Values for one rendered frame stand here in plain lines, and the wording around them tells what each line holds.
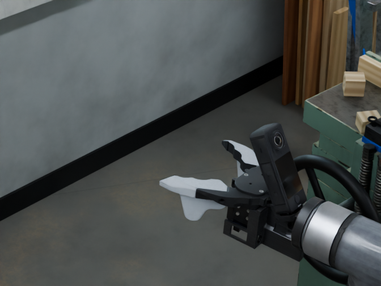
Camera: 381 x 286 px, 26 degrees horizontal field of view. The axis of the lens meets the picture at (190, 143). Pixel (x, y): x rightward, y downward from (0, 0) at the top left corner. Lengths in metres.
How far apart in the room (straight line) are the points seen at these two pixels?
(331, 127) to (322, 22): 1.44
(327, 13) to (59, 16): 1.07
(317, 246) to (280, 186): 0.09
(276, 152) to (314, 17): 2.20
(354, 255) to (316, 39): 2.32
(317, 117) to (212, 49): 1.47
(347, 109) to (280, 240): 0.82
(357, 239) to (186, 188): 0.23
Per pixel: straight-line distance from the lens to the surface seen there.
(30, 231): 2.92
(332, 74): 3.32
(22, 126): 2.84
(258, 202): 1.08
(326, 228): 1.04
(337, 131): 1.86
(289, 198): 1.07
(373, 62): 1.97
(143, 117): 3.19
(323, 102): 1.90
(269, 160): 1.05
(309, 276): 2.18
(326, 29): 3.27
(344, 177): 1.61
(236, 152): 1.17
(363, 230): 1.04
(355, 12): 2.71
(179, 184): 1.09
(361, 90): 1.92
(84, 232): 2.89
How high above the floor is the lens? 1.94
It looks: 36 degrees down
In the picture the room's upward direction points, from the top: straight up
